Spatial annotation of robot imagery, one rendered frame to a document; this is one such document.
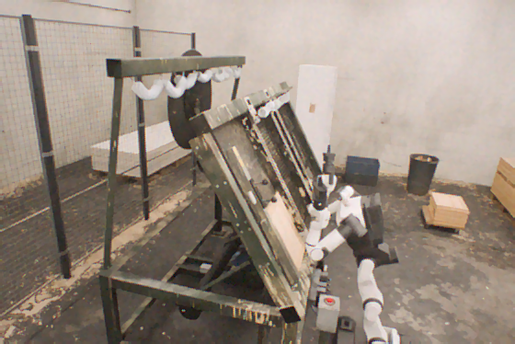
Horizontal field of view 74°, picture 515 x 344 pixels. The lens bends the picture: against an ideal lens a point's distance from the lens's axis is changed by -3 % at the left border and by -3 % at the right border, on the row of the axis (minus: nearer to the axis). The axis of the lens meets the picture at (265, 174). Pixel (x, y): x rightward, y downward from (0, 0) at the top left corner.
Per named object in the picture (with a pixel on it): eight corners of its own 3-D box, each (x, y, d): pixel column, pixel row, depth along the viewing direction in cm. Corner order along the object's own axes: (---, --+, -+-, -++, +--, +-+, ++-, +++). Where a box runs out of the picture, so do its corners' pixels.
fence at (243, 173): (293, 280, 227) (299, 280, 225) (226, 150, 209) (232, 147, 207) (294, 277, 231) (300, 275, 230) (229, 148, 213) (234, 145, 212)
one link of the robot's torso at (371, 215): (388, 228, 249) (376, 182, 240) (393, 253, 218) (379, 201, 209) (348, 235, 258) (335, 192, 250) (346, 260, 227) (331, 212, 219)
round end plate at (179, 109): (176, 162, 260) (173, 49, 233) (168, 161, 261) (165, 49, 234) (215, 138, 333) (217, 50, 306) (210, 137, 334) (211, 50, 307)
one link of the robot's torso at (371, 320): (387, 337, 270) (381, 286, 257) (389, 357, 252) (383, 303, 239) (367, 337, 274) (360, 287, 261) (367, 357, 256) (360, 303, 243)
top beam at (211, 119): (197, 137, 183) (211, 130, 179) (188, 120, 181) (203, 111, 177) (281, 93, 385) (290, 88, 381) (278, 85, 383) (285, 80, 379)
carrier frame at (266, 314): (287, 411, 232) (299, 315, 204) (109, 360, 261) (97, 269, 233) (320, 247, 433) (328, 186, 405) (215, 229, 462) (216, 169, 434)
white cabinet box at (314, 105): (320, 185, 634) (334, 68, 563) (289, 180, 648) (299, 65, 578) (325, 175, 689) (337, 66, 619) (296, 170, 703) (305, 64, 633)
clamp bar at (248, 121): (303, 248, 263) (332, 239, 255) (231, 104, 241) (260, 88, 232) (304, 242, 273) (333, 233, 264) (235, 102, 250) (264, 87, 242)
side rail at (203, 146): (277, 308, 206) (293, 304, 202) (188, 142, 185) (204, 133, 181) (280, 302, 211) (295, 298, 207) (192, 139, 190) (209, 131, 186)
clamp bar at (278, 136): (311, 218, 312) (337, 210, 303) (252, 96, 289) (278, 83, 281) (313, 213, 321) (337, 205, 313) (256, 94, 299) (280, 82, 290)
